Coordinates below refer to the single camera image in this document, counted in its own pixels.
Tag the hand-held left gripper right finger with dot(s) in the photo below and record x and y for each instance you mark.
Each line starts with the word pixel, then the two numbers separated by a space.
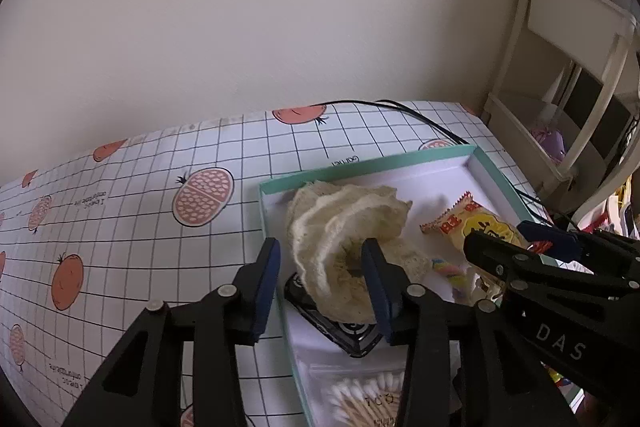
pixel 375 292

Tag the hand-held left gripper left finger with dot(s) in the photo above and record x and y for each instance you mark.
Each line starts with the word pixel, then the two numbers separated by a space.
pixel 267 287

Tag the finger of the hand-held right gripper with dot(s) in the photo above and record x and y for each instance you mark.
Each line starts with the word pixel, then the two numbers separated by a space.
pixel 500 257
pixel 550 239

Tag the yellow snack packet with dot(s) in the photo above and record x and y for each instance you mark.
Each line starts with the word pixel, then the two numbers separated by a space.
pixel 475 222

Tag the rainbow pipe cleaner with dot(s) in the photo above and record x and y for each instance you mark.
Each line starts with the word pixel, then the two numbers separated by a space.
pixel 450 269

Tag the black toy car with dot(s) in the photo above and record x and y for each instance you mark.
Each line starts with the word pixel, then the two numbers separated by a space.
pixel 350 339

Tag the cream crocheted hat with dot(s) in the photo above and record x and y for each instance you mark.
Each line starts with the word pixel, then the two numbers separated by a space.
pixel 325 227

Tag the white tray box teal rim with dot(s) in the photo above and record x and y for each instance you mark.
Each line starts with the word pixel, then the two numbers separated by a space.
pixel 435 187

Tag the bag of cotton swabs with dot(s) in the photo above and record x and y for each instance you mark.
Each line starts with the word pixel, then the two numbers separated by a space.
pixel 360 402

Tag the colourful clutter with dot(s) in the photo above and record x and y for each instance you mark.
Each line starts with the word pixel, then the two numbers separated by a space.
pixel 625 197

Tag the purple soft item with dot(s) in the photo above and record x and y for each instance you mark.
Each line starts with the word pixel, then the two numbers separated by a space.
pixel 550 142

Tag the fruit print grid tablecloth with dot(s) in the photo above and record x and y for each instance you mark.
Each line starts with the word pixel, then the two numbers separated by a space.
pixel 125 232

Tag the white wooden chair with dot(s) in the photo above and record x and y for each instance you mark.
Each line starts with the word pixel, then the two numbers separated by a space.
pixel 565 7

